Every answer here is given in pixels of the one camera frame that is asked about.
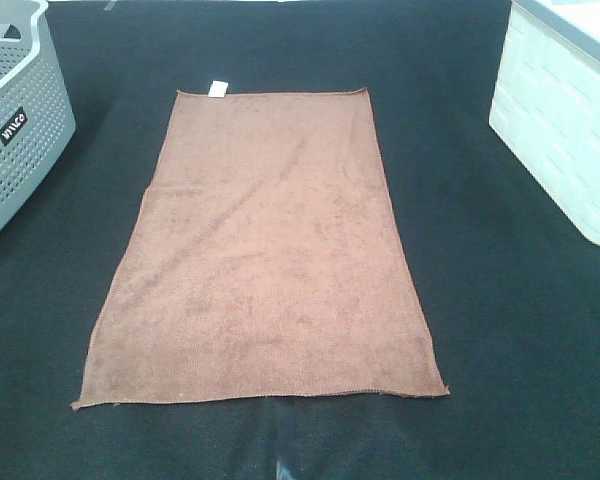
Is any white woven-pattern storage bin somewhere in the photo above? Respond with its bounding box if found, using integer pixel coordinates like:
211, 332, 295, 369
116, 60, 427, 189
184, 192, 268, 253
489, 1, 600, 246

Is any black Vilco basket label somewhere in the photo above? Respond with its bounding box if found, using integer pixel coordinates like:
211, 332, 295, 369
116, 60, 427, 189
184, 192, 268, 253
0, 107, 28, 146

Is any white towel care label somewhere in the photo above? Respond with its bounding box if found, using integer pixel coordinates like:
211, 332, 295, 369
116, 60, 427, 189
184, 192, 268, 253
208, 80, 228, 98

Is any grey tape strip front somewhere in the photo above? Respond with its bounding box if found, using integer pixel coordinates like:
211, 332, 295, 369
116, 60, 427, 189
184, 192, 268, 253
275, 459, 294, 480

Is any brown terry towel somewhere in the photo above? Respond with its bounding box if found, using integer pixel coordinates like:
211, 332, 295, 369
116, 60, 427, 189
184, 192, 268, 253
74, 89, 449, 409

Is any grey perforated plastic basket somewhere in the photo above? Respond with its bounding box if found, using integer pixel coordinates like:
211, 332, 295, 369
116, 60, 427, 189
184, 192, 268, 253
0, 1, 76, 231

